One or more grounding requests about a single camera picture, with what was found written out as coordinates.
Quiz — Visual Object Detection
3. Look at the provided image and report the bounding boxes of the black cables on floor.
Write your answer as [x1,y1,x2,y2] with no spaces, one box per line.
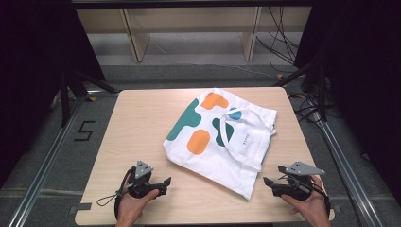
[288,92,343,125]

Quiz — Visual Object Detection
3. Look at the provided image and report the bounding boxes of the person's right hand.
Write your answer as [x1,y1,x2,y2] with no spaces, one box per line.
[280,175,332,227]

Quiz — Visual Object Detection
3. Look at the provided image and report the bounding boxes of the hanging black cables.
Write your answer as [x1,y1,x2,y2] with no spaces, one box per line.
[255,6,300,74]

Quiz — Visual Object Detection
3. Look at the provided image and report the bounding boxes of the white tote bag coloured patches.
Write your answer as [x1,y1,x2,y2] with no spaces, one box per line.
[163,88,279,201]

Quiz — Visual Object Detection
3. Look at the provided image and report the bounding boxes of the black curtain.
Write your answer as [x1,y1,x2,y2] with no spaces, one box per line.
[293,0,401,202]
[0,0,106,188]

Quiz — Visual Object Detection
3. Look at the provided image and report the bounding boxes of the aluminium floor rail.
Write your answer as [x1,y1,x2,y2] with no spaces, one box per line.
[7,90,96,227]
[310,110,385,227]

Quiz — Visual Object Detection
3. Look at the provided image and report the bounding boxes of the black metal stand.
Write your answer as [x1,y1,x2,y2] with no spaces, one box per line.
[59,66,120,128]
[271,52,329,123]

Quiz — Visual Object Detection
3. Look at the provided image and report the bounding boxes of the thin black looped cable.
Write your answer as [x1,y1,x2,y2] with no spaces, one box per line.
[96,188,128,208]

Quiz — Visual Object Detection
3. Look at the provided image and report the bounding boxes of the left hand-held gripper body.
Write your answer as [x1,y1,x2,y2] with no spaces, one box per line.
[124,160,155,200]

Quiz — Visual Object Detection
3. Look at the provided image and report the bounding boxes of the black tape strip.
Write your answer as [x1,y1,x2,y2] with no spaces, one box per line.
[68,202,93,215]

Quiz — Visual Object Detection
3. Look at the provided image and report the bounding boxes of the person's left hand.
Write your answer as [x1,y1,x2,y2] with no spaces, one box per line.
[115,188,161,227]

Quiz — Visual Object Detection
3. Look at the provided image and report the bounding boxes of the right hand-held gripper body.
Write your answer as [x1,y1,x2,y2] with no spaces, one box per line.
[271,161,326,201]

